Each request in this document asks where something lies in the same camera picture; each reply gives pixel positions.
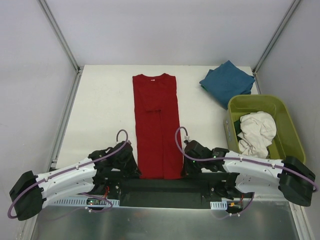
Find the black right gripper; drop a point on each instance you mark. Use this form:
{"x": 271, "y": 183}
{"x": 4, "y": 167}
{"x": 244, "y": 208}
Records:
{"x": 188, "y": 164}

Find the left aluminium frame post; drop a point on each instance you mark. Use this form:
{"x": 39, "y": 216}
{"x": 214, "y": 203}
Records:
{"x": 59, "y": 35}

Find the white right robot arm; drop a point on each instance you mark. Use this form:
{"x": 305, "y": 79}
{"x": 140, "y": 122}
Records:
{"x": 290, "y": 175}

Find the red t-shirt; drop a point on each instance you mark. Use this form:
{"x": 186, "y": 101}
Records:
{"x": 156, "y": 113}

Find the folded blue t-shirt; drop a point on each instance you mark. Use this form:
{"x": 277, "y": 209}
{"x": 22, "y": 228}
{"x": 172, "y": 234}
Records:
{"x": 226, "y": 82}

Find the green plastic basket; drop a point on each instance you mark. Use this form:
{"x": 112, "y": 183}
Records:
{"x": 286, "y": 142}

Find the right aluminium frame post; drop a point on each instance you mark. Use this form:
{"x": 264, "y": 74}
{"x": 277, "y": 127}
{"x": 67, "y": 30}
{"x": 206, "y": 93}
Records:
{"x": 277, "y": 34}

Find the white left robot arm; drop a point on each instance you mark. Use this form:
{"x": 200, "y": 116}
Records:
{"x": 92, "y": 175}

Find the aluminium front frame rail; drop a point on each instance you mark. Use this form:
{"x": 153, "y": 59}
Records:
{"x": 270, "y": 197}

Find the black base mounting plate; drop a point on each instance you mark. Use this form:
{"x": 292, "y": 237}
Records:
{"x": 195, "y": 191}

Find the dark green garment in basket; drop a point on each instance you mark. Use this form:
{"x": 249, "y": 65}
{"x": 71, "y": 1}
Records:
{"x": 237, "y": 127}

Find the left white cable duct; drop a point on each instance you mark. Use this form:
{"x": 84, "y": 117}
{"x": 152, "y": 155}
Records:
{"x": 82, "y": 201}

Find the right white cable duct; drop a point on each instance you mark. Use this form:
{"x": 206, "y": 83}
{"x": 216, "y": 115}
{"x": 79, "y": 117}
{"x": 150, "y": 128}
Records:
{"x": 219, "y": 205}

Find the crumpled white t-shirt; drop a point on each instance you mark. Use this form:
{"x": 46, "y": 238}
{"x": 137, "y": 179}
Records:
{"x": 257, "y": 130}

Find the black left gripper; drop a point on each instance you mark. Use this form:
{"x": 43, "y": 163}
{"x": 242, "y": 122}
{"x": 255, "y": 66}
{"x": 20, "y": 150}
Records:
{"x": 131, "y": 165}

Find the aluminium frame post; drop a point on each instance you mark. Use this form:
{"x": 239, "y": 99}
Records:
{"x": 277, "y": 34}
{"x": 59, "y": 35}

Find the white cable duct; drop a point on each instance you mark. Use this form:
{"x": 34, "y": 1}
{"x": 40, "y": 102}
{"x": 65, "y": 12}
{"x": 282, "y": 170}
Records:
{"x": 82, "y": 201}
{"x": 219, "y": 205}

